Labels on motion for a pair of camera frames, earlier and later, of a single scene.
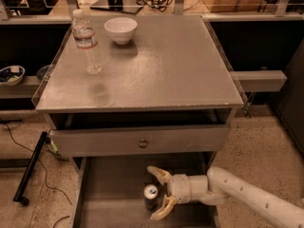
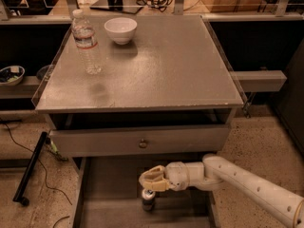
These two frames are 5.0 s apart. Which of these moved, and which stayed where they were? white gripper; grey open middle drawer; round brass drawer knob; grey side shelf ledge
Moved: white gripper
Stayed: grey side shelf ledge; round brass drawer knob; grey open middle drawer
